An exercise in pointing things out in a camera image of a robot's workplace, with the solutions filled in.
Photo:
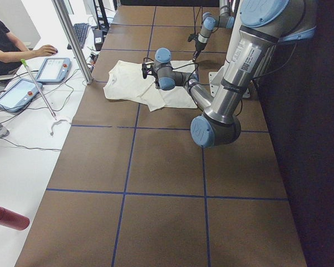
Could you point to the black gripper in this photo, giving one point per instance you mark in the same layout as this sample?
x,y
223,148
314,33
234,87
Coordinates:
x,y
198,49
157,81

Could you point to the cream long-sleeve printed shirt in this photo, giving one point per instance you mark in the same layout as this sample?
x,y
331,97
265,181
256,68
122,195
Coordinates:
x,y
127,83

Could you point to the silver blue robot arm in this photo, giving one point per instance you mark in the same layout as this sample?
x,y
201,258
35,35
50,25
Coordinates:
x,y
257,27
210,24

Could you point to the person's hand on mouse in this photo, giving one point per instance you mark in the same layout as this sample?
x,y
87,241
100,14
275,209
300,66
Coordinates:
x,y
43,51

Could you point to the black power adapter box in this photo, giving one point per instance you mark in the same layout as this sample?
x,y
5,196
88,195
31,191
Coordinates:
x,y
98,39

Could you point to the black keyboard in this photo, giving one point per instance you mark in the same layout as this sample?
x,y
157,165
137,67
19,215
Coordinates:
x,y
81,30

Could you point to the far blue teach pendant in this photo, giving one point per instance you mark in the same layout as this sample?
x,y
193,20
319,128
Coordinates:
x,y
53,70

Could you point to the blue teach pendant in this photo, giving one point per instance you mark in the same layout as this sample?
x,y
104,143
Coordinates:
x,y
53,70
18,96

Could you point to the near blue teach pendant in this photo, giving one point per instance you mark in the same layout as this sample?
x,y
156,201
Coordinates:
x,y
18,96

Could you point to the reacher grabber stick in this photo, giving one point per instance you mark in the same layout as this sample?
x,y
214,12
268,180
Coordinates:
x,y
56,119

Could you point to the seated person in black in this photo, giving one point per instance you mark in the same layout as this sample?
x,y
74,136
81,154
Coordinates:
x,y
12,49

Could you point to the red cylindrical bottle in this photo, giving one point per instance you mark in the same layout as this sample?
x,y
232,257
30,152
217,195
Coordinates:
x,y
13,220

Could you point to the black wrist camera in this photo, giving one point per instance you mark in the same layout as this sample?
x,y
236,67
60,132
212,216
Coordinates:
x,y
147,67
192,37

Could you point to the white column mount base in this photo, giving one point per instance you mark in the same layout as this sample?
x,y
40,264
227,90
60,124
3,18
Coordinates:
x,y
216,78

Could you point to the aluminium frame post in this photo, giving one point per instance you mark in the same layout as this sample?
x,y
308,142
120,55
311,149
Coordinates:
x,y
67,26

